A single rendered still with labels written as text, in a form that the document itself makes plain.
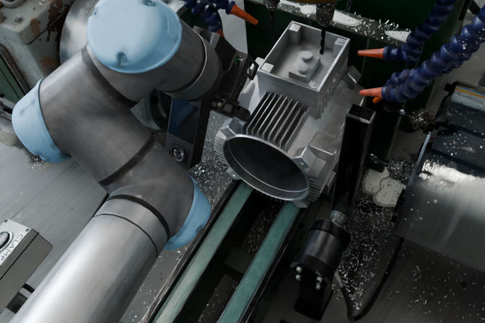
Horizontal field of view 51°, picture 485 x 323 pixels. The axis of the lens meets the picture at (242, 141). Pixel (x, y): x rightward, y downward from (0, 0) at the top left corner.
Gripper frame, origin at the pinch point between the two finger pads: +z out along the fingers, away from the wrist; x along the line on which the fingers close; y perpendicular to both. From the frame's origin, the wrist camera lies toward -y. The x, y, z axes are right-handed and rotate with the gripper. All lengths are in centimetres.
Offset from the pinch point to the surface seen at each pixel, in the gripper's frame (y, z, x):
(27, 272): -31.5, -12.5, 14.9
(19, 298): -36.6, -9.6, 16.4
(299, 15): 19.2, 5.1, -1.4
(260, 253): -18.8, 9.1, -9.7
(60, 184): -26.1, 18.5, 37.5
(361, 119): 4.0, -16.0, -19.8
